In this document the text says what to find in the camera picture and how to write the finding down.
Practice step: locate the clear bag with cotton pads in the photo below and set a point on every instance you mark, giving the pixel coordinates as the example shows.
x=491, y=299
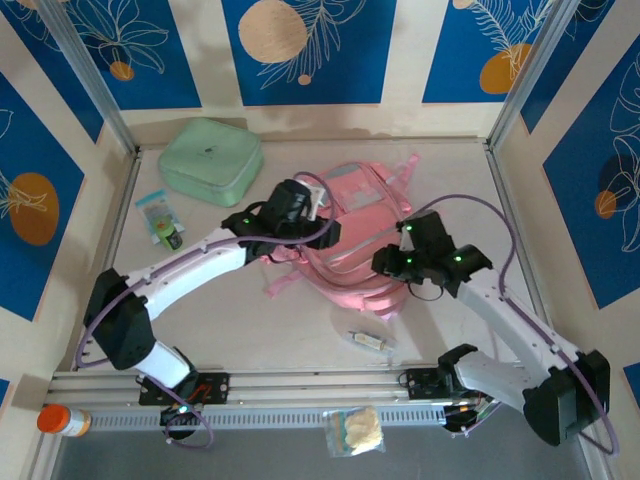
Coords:
x=362, y=427

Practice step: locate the clear packet with green item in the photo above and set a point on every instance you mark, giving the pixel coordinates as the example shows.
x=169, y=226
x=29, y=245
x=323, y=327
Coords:
x=160, y=220

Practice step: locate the aluminium front rail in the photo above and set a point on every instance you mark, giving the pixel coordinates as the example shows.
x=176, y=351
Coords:
x=325, y=385

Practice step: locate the clear bag with small tubes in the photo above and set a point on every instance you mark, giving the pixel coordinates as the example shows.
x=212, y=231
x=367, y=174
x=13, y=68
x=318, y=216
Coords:
x=370, y=342

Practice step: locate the pink backpack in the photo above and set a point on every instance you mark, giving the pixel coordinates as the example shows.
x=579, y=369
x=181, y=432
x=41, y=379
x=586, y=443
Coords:
x=360, y=220

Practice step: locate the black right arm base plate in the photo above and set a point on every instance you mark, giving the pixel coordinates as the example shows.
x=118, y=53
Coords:
x=420, y=385

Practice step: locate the aluminium side rail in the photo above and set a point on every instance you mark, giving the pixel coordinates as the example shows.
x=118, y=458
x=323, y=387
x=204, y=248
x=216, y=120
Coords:
x=499, y=175
x=120, y=215

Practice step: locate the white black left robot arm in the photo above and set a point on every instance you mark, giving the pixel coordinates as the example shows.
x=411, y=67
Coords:
x=190, y=270

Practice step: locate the black connector bracket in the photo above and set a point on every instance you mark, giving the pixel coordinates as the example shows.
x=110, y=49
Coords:
x=180, y=420
x=460, y=420

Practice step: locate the orange capped bottle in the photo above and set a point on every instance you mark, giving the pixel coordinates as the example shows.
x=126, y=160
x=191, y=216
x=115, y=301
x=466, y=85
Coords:
x=57, y=420

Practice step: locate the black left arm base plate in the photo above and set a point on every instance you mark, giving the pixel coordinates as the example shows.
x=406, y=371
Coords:
x=217, y=387

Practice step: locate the aluminium corner post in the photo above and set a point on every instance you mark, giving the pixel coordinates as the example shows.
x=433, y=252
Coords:
x=532, y=75
x=98, y=90

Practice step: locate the mint green zip pouch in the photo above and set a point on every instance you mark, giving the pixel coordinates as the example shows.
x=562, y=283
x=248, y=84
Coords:
x=210, y=160

